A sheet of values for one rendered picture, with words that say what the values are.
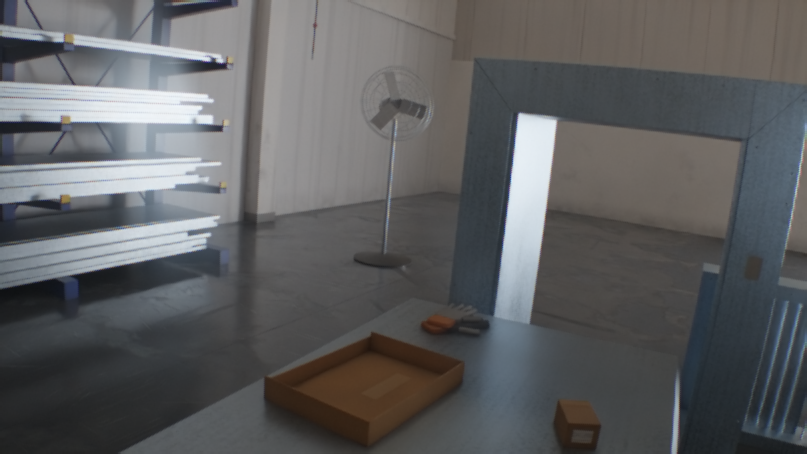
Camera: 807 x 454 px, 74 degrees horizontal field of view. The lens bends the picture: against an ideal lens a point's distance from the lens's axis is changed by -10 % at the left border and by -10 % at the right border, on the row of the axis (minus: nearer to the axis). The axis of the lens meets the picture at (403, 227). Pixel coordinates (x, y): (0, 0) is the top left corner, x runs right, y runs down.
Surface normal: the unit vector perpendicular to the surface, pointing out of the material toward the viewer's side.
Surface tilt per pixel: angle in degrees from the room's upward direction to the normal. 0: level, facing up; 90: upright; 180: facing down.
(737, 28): 90
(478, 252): 90
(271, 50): 90
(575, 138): 90
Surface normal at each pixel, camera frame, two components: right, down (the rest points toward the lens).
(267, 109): 0.87, 0.17
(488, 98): -0.49, 0.11
